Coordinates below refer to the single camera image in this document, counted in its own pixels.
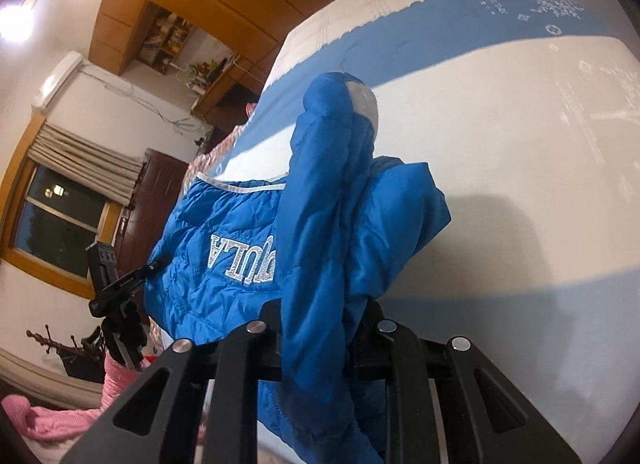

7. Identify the beige roman blind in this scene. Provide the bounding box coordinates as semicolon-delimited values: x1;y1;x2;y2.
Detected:
28;123;143;206

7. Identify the pink knitted cloth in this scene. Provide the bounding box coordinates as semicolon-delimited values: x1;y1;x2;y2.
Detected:
0;350;151;464

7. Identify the wall bookshelf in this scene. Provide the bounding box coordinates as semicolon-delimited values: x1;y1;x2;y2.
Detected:
138;6;195;76

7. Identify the pink floral quilt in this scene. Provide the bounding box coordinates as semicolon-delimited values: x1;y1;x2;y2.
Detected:
178;104;257;199

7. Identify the white air conditioner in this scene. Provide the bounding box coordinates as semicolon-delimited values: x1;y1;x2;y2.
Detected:
32;50;85;111

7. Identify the blue puffer jacket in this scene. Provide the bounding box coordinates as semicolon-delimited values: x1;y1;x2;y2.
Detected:
143;72;450;463

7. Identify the wooden desk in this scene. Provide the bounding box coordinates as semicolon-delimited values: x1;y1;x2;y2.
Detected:
191;55;267;120

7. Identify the window with wooden frame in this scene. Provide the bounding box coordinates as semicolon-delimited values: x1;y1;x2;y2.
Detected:
1;114;122;299

